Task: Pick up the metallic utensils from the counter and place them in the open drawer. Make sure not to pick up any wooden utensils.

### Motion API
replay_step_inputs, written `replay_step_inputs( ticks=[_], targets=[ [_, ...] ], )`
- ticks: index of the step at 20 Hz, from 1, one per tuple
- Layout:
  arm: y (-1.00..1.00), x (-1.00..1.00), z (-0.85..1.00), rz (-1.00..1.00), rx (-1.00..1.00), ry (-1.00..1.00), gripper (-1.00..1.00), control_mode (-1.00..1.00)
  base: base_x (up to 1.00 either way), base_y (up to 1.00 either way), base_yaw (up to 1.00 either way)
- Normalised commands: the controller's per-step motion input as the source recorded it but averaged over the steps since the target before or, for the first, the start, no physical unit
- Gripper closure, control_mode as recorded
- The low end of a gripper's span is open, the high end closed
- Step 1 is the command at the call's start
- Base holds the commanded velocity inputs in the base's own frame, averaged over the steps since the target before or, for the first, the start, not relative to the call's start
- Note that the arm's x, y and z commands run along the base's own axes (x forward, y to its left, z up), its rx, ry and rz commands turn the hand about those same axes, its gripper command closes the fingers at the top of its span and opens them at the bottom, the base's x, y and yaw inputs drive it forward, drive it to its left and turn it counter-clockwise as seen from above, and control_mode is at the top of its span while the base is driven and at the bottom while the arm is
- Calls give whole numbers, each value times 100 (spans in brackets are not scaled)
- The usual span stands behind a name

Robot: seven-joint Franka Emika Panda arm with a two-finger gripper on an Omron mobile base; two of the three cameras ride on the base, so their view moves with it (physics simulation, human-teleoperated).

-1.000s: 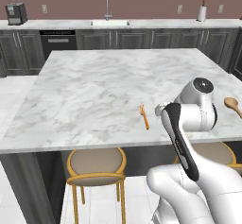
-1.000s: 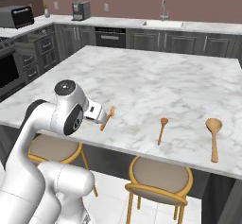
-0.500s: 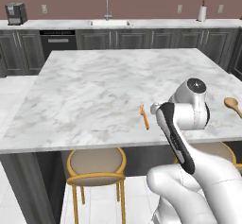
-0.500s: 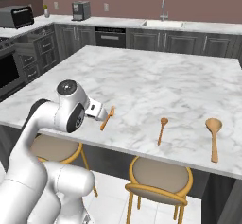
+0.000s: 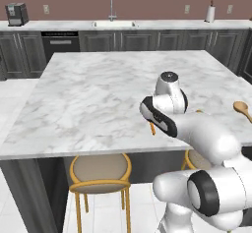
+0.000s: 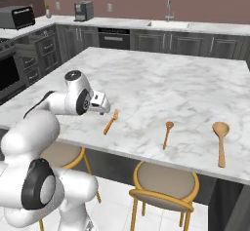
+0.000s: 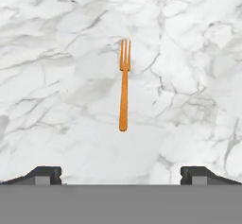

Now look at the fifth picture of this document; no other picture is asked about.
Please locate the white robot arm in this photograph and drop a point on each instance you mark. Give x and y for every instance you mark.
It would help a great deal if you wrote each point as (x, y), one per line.
(210, 135)

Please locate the yellow stool with beige seat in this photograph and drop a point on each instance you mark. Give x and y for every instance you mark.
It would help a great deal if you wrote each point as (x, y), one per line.
(195, 160)
(100, 168)

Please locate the dark grey lower cupboards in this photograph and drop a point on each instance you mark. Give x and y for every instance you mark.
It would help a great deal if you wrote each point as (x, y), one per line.
(164, 40)
(21, 53)

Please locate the white sink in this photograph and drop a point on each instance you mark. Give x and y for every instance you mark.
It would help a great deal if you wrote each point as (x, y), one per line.
(113, 24)

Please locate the black dishwasher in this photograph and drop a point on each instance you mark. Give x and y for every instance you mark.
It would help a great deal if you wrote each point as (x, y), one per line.
(60, 45)

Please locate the silver tap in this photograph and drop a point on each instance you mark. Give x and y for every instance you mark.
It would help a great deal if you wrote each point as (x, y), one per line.
(112, 12)

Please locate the wooden spoon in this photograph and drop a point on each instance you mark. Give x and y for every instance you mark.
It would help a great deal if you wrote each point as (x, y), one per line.
(241, 106)

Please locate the dark grey kitchen island base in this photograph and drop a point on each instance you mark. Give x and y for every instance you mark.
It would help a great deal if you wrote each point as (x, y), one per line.
(36, 194)

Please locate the white paper towel roll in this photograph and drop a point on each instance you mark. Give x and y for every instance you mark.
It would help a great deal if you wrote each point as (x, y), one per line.
(210, 13)

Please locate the grey coffee machine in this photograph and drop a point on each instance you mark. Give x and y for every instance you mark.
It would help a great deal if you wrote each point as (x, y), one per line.
(16, 14)

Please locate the beige wall socket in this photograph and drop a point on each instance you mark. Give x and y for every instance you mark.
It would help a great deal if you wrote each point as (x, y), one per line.
(187, 9)
(46, 9)
(230, 9)

